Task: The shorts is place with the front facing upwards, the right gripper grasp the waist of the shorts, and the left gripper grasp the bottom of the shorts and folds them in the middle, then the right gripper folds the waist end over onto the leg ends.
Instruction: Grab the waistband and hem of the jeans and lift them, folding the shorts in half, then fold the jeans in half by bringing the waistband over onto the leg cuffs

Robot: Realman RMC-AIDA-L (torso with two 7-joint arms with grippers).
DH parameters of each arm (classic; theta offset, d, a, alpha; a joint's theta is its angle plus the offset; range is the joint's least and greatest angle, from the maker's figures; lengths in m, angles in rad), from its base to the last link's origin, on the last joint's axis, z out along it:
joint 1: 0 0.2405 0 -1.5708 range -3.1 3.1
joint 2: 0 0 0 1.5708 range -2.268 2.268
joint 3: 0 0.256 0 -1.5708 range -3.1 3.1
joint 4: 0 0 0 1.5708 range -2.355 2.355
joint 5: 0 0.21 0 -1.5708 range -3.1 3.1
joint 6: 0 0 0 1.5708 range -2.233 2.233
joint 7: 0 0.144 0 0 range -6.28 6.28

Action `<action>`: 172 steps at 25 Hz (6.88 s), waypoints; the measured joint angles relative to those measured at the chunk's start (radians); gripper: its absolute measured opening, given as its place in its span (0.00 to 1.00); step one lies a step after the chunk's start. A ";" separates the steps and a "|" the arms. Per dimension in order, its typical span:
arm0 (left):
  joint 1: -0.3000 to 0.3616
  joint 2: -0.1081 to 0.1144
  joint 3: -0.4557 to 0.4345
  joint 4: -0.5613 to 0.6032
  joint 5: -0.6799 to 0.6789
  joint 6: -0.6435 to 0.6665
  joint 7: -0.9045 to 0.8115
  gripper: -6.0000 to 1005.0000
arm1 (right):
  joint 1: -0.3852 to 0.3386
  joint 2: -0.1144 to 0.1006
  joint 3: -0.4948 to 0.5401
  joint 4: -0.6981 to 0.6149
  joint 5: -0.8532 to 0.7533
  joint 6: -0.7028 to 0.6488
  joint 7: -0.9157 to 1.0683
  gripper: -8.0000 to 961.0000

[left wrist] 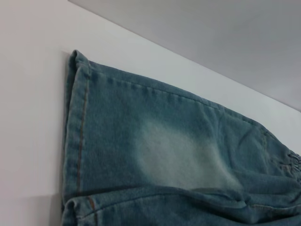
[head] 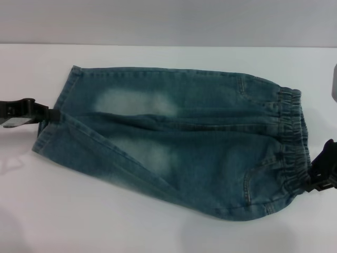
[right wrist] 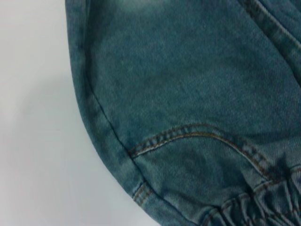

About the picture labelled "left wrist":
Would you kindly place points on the blue denim shorts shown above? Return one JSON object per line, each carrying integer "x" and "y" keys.
{"x": 178, "y": 150}

